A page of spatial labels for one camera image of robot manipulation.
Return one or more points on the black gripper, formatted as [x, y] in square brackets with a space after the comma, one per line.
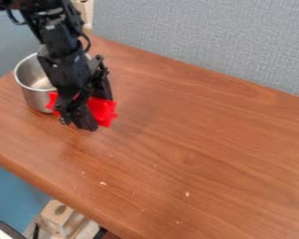
[79, 79]

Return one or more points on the red plastic block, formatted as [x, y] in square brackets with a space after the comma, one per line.
[103, 109]

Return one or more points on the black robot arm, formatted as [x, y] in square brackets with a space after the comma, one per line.
[56, 23]

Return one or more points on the stainless steel pot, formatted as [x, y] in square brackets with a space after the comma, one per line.
[31, 78]

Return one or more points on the black white object at corner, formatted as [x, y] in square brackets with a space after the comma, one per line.
[8, 232]

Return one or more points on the wooden stand under table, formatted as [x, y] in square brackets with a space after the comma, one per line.
[60, 222]

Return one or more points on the wooden frame behind table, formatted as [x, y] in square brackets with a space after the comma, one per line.
[86, 7]

